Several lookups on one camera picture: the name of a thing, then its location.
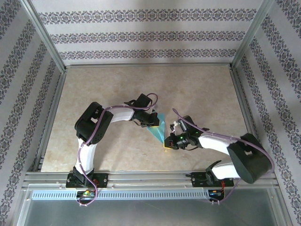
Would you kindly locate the aluminium frame post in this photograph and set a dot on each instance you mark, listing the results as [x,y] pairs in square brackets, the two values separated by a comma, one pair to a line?
[44,37]
[251,35]

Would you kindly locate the small circuit board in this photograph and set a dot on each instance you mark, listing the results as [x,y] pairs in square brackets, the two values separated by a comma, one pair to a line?
[216,193]
[85,194]

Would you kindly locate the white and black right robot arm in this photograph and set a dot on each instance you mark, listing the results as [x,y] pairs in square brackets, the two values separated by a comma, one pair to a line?
[214,144]

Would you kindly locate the grey sheet metal panel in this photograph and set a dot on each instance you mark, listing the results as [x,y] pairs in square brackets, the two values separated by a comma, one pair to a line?
[150,214]

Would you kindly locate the long aluminium frame rail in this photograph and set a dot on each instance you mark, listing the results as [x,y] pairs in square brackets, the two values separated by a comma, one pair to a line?
[148,66]

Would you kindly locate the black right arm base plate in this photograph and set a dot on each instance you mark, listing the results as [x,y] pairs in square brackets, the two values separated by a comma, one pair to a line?
[196,180]

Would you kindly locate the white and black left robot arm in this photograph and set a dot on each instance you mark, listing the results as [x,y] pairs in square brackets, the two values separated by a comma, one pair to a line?
[122,113]

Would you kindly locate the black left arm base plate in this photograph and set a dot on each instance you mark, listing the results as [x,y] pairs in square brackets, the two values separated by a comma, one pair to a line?
[103,180]

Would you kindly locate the short aluminium frame rail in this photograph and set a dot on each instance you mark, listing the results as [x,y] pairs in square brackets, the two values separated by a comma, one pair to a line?
[249,117]
[50,117]

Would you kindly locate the wide aluminium base rail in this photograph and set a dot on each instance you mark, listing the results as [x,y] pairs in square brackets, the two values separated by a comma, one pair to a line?
[150,179]

